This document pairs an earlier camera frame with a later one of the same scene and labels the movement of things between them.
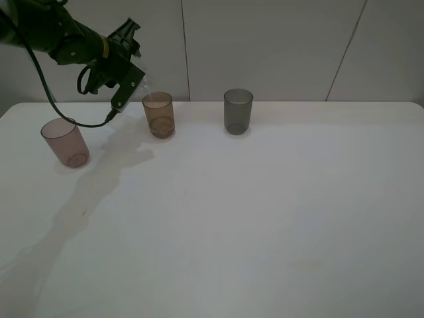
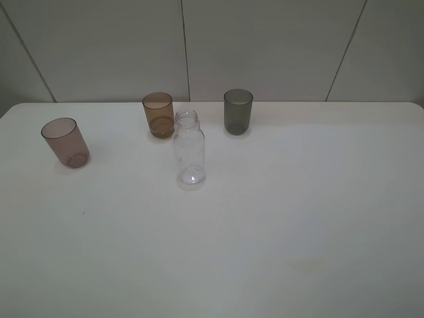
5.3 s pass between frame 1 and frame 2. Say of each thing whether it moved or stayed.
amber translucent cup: stayed
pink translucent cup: stayed
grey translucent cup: stayed
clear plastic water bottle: moved
